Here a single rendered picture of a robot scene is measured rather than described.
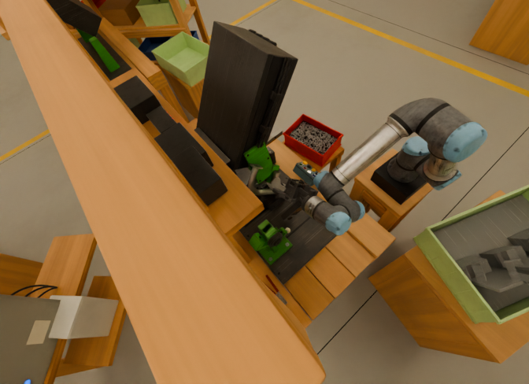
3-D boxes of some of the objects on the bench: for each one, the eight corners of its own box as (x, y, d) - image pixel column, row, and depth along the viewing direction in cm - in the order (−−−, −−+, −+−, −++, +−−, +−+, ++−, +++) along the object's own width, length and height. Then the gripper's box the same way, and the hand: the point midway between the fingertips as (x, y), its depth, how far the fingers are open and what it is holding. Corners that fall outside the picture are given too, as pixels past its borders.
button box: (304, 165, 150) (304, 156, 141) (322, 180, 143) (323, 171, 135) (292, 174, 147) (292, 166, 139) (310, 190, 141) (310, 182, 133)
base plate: (226, 120, 175) (225, 118, 174) (344, 228, 125) (345, 227, 124) (176, 153, 166) (175, 152, 164) (283, 285, 116) (282, 284, 114)
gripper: (327, 192, 91) (290, 170, 106) (303, 191, 82) (267, 168, 97) (319, 212, 94) (284, 188, 109) (294, 213, 85) (260, 187, 100)
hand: (275, 186), depth 103 cm, fingers open, 7 cm apart
